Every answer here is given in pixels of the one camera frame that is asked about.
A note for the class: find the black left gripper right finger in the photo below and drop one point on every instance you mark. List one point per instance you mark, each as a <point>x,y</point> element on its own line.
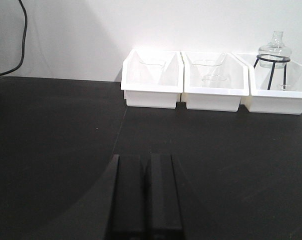
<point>163,218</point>

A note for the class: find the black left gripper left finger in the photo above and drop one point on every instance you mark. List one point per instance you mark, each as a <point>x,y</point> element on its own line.
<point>127,209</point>

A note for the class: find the white plastic bin left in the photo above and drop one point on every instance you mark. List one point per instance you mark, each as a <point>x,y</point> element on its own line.
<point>155,91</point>

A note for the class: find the white plastic bin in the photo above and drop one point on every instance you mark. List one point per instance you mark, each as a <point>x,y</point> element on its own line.
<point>155,91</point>
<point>276,100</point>
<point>227,98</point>

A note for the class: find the white plastic bin middle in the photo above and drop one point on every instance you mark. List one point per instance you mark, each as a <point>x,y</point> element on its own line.
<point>227,98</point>

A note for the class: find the small glass beaker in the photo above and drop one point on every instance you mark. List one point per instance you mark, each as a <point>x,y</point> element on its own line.
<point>213,81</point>

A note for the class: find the glass beaker in left bin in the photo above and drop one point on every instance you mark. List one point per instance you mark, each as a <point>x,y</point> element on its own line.
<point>152,66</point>

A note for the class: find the glass funnel in middle bin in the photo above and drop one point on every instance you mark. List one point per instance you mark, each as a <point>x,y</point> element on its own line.
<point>206,66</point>

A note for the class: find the white plastic bin right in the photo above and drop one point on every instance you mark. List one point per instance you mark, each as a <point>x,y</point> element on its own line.
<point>276,100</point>

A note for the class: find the clear glass flask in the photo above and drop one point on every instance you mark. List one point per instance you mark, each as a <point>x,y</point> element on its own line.
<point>276,49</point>

